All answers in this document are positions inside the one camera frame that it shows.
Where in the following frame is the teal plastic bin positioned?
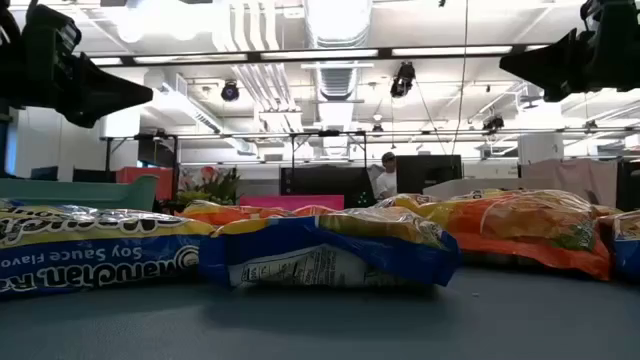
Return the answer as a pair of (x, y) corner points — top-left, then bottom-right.
(0, 174), (160, 212)

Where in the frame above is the person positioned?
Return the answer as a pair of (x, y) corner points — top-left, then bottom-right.
(373, 151), (400, 201)

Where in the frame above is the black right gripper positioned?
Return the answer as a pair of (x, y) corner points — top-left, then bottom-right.
(498, 0), (640, 104)

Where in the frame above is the potted green succulent plant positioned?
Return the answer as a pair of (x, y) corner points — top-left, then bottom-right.
(174, 166), (242, 214)

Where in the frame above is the distant black metal frame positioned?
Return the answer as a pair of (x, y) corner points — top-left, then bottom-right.
(102, 129), (369, 174)

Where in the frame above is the red partition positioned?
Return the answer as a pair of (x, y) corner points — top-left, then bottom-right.
(115, 166), (175, 202)

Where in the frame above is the white pillar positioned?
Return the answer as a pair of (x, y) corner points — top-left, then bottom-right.
(517, 132), (566, 166)

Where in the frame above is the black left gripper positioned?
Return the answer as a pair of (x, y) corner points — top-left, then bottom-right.
(22, 3), (154, 129)

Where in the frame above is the black monitor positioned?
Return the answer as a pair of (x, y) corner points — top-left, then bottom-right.
(396, 154), (464, 195)
(615, 160), (640, 212)

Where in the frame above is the pink cloth partition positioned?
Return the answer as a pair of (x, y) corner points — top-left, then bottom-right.
(519, 158), (620, 217)

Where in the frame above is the white plastic bin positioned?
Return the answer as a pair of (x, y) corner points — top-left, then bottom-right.
(422, 178), (524, 201)

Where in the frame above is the dark seat back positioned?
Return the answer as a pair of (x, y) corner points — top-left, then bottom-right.
(72, 168), (117, 184)
(29, 166), (60, 182)

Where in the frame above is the red plastic bin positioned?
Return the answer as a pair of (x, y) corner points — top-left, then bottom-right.
(238, 194), (346, 212)

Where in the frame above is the black ceiling-mounted camera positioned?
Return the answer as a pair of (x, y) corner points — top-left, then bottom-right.
(220, 80), (241, 103)
(389, 60), (417, 99)
(482, 113), (505, 135)

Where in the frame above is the silver ceiling air duct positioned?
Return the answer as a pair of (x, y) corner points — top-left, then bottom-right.
(303, 0), (374, 101)

